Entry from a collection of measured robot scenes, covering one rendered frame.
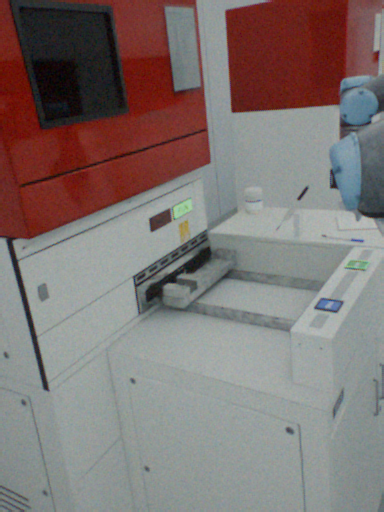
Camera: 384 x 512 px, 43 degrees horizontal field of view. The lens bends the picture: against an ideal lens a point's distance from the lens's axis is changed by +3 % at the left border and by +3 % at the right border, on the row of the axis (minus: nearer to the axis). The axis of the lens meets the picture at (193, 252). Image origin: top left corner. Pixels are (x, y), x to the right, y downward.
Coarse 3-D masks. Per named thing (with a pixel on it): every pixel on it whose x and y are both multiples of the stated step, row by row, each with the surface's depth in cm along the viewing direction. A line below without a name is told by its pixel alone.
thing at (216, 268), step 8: (208, 264) 172; (216, 264) 171; (224, 264) 171; (232, 264) 174; (200, 272) 166; (208, 272) 165; (216, 272) 165; (224, 272) 169; (208, 280) 160; (216, 280) 164; (192, 288) 155; (200, 288) 156; (168, 296) 151; (192, 296) 152; (168, 304) 151; (176, 304) 149; (184, 304) 148
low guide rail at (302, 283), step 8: (232, 272) 172; (240, 272) 170; (248, 272) 169; (248, 280) 169; (256, 280) 167; (264, 280) 166; (272, 280) 164; (280, 280) 162; (288, 280) 161; (296, 280) 159; (304, 280) 158; (312, 280) 158; (304, 288) 159; (312, 288) 157; (320, 288) 156
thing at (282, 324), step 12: (192, 312) 152; (204, 312) 149; (216, 312) 147; (228, 312) 144; (240, 312) 142; (252, 312) 142; (252, 324) 141; (264, 324) 139; (276, 324) 137; (288, 324) 135
